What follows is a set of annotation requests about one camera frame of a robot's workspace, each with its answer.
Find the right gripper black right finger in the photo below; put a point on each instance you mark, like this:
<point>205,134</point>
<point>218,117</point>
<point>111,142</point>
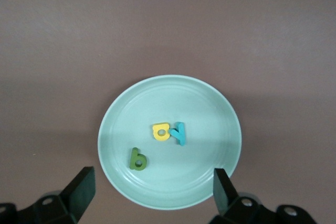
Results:
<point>225,197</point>

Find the green plate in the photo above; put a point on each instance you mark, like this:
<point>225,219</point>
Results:
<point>183,176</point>

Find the yellow letter a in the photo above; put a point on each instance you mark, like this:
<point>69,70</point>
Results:
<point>157,136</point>

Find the green letter b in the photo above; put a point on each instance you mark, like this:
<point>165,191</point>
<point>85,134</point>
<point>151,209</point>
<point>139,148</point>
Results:
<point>135,155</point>

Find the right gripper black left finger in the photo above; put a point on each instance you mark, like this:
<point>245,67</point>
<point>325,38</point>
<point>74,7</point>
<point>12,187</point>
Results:
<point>76,197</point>

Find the teal letter y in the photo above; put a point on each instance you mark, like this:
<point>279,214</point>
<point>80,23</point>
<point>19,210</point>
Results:
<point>181,136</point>

